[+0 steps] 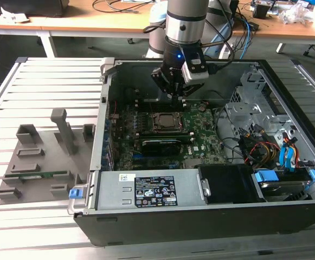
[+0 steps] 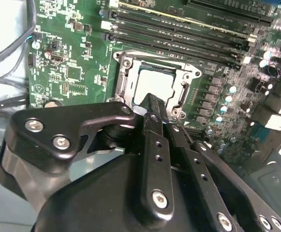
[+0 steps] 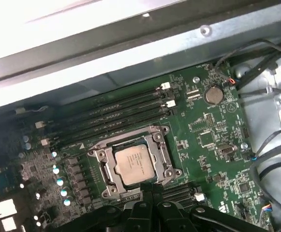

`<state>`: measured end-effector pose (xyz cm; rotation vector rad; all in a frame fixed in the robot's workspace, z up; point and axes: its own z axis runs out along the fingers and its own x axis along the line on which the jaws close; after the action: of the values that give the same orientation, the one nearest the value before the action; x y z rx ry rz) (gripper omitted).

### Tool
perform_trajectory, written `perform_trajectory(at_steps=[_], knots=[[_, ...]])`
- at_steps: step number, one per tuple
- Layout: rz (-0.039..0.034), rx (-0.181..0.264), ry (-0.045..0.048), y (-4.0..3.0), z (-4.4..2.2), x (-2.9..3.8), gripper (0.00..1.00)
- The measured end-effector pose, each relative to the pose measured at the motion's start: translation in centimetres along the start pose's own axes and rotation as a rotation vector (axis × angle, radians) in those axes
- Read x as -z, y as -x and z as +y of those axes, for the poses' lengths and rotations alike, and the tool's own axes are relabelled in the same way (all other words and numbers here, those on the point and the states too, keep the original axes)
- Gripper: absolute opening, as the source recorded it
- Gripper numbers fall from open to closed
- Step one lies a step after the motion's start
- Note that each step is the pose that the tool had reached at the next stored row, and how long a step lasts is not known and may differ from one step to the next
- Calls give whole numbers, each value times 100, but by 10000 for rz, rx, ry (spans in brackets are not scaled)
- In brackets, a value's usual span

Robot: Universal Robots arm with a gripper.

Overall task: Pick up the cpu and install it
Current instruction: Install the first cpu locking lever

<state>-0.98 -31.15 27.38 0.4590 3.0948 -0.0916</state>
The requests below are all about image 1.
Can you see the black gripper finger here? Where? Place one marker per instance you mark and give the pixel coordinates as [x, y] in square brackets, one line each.
[192, 89]
[160, 81]

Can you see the silver CPU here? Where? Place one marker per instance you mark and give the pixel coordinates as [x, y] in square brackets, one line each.
[168, 120]

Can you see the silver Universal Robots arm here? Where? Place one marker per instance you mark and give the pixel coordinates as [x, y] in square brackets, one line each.
[185, 19]

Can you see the green motherboard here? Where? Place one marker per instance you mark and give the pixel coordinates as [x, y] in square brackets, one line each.
[203, 135]

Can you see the installed RAM stick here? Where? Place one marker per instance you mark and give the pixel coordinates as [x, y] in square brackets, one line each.
[173, 137]

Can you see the white power adapter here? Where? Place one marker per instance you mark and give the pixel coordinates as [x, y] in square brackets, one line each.
[227, 51]

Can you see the metal drive cage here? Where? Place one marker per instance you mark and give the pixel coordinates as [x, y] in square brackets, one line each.
[238, 113]

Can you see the black graphics card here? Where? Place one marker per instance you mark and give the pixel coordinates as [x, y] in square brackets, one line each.
[161, 148]

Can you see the small black box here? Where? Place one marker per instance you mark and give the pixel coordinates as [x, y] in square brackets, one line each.
[260, 12]

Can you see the black plastic fan shroud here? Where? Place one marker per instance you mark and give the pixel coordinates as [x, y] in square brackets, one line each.
[229, 184]

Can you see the hard disk in blue carrier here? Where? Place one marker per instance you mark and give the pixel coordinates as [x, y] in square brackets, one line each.
[267, 176]

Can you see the grey power supply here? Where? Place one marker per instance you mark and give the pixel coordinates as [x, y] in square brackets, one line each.
[114, 195]

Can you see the clear plastic bags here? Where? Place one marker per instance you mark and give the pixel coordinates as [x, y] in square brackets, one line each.
[295, 13]

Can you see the grey parts rack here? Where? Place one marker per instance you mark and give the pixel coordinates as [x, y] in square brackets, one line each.
[48, 162]

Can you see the black open PC case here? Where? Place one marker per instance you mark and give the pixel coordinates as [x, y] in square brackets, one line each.
[179, 230]

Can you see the black bag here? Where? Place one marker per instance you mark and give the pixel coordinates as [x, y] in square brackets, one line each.
[38, 6]

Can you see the green RAM stick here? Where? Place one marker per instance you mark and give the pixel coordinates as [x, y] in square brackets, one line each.
[32, 175]

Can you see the white paper sheet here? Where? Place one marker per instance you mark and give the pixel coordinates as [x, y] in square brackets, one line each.
[13, 17]

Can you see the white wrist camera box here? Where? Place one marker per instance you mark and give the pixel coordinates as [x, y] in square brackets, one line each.
[195, 73]

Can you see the wooden desk white frame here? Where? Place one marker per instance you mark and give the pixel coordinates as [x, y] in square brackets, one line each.
[282, 33]
[73, 25]

